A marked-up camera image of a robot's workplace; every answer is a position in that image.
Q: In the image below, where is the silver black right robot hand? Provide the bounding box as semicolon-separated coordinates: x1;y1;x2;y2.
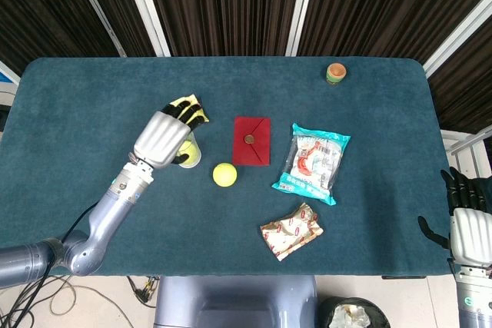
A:
417;166;492;267

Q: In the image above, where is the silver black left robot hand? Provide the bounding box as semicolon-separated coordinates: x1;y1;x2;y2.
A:
132;97;209;170

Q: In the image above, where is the yellow tennis ball black print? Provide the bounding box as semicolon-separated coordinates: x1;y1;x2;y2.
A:
179;139;198;160

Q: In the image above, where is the clear plastic ball tube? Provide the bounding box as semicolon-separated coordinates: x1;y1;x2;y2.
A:
178;131;202;170

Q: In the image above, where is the yellow green snack packet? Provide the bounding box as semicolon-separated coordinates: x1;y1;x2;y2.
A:
168;93;211;126

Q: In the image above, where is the teal velvet table cloth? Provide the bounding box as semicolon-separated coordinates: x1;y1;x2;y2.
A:
0;56;454;277

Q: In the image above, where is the white metal rack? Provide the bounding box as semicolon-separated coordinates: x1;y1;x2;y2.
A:
440;128;492;177

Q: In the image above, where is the red envelope gold seal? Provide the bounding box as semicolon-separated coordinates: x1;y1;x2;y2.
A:
231;116;272;167

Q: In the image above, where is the black trash bin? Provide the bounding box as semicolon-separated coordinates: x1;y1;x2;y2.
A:
317;296;391;328

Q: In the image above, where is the teal clear snack bag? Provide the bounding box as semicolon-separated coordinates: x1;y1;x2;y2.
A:
271;123;351;206

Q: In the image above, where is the gold red-logo tea packet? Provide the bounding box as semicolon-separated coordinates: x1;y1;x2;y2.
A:
260;202;324;262

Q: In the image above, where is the grey-blue robot torso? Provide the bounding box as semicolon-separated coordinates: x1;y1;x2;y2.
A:
153;274;321;328

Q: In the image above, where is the small green orange cup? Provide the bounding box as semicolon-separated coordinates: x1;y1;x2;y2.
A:
326;62;347;86

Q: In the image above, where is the white frame post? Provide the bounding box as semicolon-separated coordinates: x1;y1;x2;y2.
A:
284;0;320;57
118;0;172;57
65;0;128;58
422;0;492;78

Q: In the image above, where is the black cable bundle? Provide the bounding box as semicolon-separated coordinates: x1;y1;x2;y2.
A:
0;200;159;328

